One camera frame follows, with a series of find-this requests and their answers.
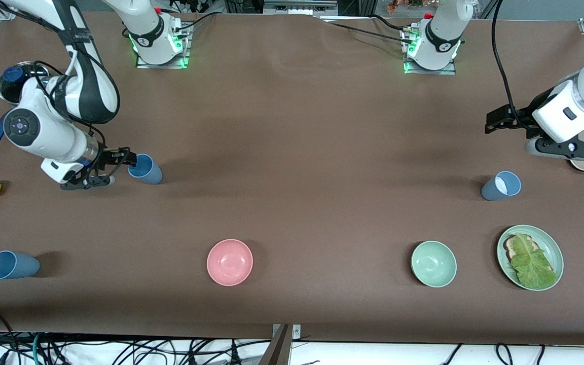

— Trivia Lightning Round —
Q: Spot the blue plastic cup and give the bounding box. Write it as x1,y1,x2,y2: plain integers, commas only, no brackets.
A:
128,154,163,185
481,171,522,201
0,250,40,280

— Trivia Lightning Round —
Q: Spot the toasted bread slice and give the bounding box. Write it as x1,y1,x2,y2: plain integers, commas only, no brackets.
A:
504,234,551,274

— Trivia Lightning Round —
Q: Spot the mint green plate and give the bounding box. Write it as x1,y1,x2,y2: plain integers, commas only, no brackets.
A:
497,225,564,291

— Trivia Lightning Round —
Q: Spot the glass lid with blue knob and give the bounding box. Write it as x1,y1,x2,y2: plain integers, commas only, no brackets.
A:
0,62,50,105

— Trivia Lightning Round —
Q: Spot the green lettuce leaf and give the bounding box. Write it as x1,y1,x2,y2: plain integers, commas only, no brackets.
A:
510,233,559,289

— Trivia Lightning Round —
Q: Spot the pink bowl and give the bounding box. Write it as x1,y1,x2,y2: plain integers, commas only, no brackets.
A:
206,239,253,287

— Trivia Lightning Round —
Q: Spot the mint green bowl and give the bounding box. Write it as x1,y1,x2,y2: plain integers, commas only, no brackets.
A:
411,240,458,288

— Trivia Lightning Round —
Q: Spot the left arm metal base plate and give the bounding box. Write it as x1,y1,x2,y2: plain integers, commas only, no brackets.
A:
401,25,458,76

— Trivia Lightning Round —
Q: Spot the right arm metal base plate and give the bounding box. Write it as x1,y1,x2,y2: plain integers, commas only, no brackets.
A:
135,23,192,69

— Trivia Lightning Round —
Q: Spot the black cable at base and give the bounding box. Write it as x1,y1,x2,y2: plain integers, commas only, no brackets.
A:
170,11,217,40

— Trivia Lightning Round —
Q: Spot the black cable on table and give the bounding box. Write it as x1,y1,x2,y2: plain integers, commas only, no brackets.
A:
317,14,417,45

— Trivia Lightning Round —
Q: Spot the silver frame extrusion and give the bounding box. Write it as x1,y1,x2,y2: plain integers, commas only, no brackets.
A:
263,0,339,16

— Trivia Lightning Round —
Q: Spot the metal table edge bracket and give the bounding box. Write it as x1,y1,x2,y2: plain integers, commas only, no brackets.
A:
272,323,302,339

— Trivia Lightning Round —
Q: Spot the dark camera mounting pole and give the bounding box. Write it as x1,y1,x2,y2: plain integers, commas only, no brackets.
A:
258,324,293,365

